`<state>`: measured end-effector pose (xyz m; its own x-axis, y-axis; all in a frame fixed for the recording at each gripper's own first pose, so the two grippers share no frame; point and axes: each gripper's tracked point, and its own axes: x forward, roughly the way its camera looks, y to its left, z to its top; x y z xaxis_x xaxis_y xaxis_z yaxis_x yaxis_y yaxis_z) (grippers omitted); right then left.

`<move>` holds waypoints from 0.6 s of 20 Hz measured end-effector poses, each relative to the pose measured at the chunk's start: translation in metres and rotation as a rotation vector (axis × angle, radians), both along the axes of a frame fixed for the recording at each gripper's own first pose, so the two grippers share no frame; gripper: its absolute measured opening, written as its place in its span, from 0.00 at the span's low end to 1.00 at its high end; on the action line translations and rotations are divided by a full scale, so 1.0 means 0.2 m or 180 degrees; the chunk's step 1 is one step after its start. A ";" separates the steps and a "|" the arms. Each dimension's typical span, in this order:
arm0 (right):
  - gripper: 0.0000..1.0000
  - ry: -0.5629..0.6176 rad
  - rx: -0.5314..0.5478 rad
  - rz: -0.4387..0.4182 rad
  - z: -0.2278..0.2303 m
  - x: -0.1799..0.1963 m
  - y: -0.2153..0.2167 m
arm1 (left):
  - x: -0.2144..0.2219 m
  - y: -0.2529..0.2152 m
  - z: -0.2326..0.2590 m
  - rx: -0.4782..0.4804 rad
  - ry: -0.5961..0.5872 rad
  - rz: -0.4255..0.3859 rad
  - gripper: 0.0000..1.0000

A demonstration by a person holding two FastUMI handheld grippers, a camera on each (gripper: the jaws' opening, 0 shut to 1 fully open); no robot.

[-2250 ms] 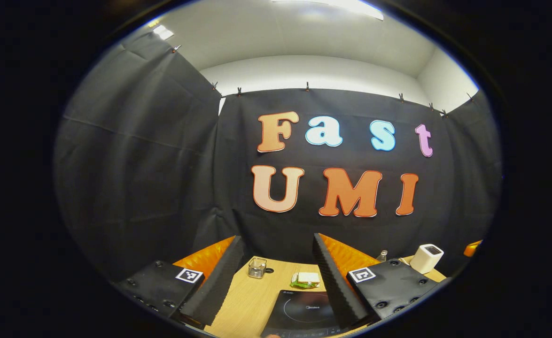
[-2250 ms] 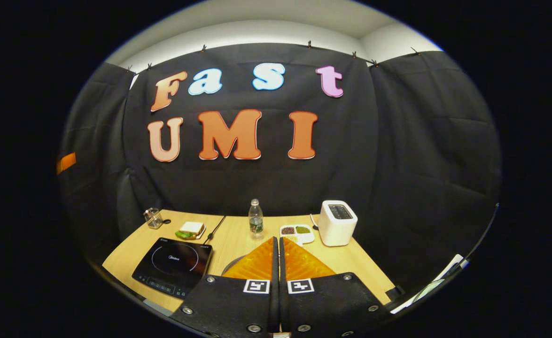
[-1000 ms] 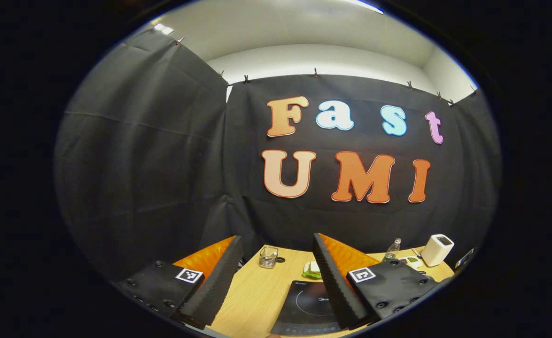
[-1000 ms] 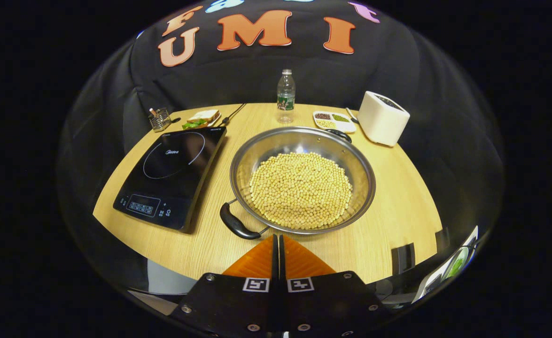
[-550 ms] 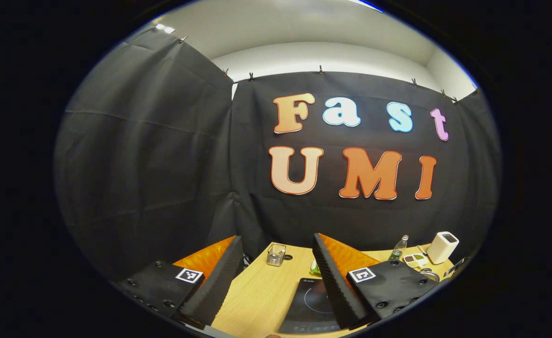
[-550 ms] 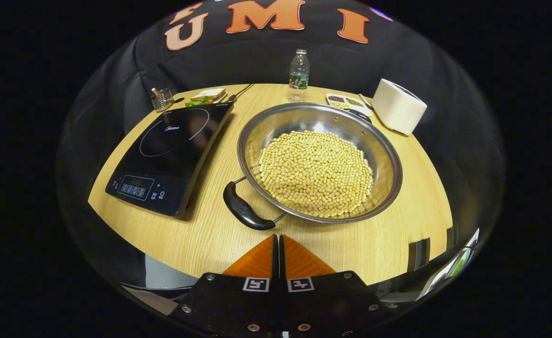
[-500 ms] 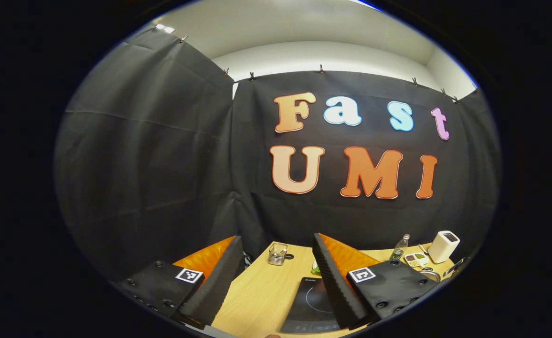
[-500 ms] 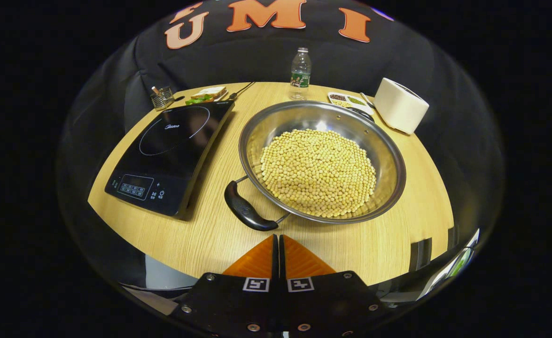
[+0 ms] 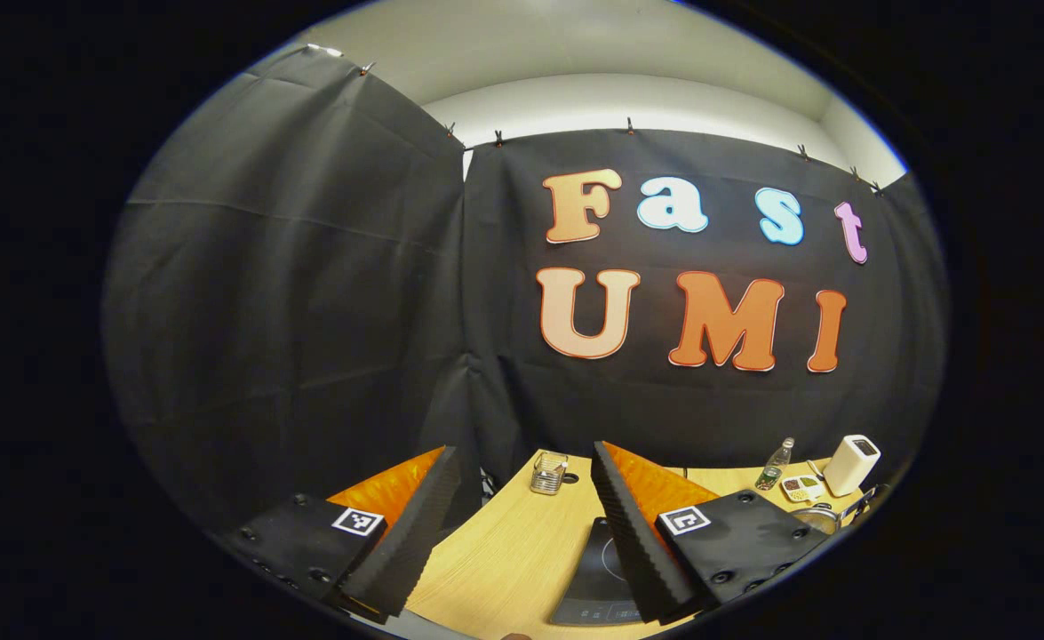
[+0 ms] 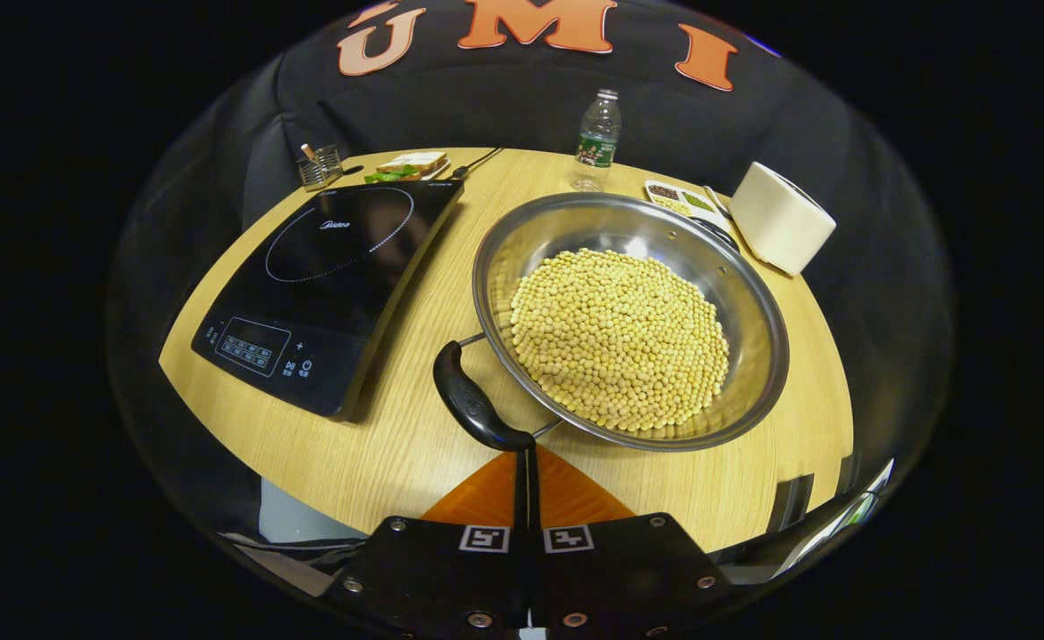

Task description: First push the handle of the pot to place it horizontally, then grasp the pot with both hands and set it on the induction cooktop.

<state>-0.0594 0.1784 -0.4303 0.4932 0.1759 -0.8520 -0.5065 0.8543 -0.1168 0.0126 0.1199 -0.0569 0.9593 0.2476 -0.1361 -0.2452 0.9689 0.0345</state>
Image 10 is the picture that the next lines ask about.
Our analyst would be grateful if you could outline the black backdrop cloth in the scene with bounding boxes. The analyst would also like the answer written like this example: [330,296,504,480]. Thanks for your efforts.
[104,0,953,463]

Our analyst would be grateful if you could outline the metal wire holder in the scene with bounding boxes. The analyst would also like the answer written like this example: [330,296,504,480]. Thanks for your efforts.
[297,143,345,192]

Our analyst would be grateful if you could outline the stainless steel pot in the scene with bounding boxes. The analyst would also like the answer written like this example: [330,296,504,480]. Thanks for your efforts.
[433,192,791,452]

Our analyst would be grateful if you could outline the black power cable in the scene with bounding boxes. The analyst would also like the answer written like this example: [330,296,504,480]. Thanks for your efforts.
[450,147,505,180]

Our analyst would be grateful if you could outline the black induction cooktop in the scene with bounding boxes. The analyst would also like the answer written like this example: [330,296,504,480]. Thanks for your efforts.
[190,180,466,420]

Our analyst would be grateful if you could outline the white divided bean dish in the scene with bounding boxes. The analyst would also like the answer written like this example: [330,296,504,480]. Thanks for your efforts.
[644,180,725,220]

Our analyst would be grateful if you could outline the sandwich on plate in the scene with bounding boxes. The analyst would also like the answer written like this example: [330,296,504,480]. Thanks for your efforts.
[364,151,451,185]

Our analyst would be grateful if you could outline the clear plastic water bottle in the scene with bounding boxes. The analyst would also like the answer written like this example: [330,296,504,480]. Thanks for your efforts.
[571,88,623,193]

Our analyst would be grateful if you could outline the pile of soybeans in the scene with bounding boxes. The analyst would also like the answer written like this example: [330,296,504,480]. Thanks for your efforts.
[510,249,731,433]

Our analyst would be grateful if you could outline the white toaster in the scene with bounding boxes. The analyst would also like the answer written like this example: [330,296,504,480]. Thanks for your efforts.
[729,161,838,277]

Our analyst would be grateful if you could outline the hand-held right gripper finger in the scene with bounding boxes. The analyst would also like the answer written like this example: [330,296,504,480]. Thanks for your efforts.
[529,447,740,636]
[322,447,530,636]

